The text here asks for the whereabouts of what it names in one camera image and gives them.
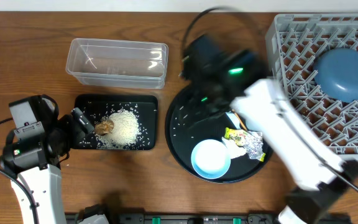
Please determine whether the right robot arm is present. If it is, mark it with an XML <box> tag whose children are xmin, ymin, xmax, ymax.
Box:
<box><xmin>181</xmin><ymin>35</ymin><xmax>358</xmax><ymax>223</ymax></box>

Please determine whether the white crumpled napkin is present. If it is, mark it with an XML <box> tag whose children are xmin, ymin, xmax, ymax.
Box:
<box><xmin>222</xmin><ymin>138</ymin><xmax>247</xmax><ymax>159</ymax></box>

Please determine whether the light blue bowl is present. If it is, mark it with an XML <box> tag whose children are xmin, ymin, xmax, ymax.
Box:
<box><xmin>191</xmin><ymin>139</ymin><xmax>231</xmax><ymax>179</ymax></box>

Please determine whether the grey dishwasher rack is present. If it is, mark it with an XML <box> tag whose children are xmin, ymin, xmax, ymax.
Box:
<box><xmin>265</xmin><ymin>13</ymin><xmax>358</xmax><ymax>160</ymax></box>

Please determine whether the light blue spoon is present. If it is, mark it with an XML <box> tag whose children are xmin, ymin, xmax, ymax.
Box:
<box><xmin>226</xmin><ymin>112</ymin><xmax>242</xmax><ymax>129</ymax></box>

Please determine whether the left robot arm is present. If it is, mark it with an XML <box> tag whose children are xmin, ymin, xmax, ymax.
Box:
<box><xmin>0</xmin><ymin>95</ymin><xmax>94</xmax><ymax>223</ymax></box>

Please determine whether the brown dried food piece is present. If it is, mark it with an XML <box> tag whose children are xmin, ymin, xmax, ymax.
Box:
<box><xmin>94</xmin><ymin>119</ymin><xmax>114</xmax><ymax>136</ymax></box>

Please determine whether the round black tray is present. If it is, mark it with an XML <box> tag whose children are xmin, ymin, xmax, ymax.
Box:
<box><xmin>165</xmin><ymin>86</ymin><xmax>273</xmax><ymax>184</ymax></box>

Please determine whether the black rectangular tray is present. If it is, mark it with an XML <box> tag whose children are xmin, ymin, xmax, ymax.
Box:
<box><xmin>73</xmin><ymin>94</ymin><xmax>158</xmax><ymax>151</ymax></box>

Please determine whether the dark blue plate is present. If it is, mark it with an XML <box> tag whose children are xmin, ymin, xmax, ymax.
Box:
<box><xmin>313</xmin><ymin>48</ymin><xmax>358</xmax><ymax>103</ymax></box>

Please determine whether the pile of white rice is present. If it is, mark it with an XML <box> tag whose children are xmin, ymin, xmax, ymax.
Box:
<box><xmin>79</xmin><ymin>102</ymin><xmax>158</xmax><ymax>150</ymax></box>

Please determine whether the clear plastic container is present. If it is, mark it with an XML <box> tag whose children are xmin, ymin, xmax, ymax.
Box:
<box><xmin>65</xmin><ymin>38</ymin><xmax>168</xmax><ymax>89</ymax></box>

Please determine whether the wooden chopstick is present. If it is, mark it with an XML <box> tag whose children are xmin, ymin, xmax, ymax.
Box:
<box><xmin>232</xmin><ymin>110</ymin><xmax>247</xmax><ymax>131</ymax></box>

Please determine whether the yellow foil snack wrapper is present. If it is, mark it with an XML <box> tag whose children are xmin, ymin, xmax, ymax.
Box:
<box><xmin>224</xmin><ymin>128</ymin><xmax>265</xmax><ymax>162</ymax></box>

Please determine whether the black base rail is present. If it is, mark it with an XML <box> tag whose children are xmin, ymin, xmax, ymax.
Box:
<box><xmin>64</xmin><ymin>203</ymin><xmax>352</xmax><ymax>224</ymax></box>

